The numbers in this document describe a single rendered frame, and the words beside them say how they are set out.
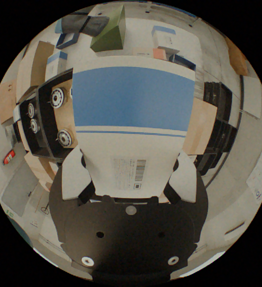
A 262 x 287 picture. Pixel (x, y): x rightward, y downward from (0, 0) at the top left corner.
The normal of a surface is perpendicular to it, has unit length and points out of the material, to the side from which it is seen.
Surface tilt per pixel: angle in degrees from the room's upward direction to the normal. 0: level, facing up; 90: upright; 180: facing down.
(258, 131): 90
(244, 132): 90
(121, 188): 0
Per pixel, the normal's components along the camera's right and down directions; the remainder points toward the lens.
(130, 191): 0.00, 0.49
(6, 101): 0.98, 0.13
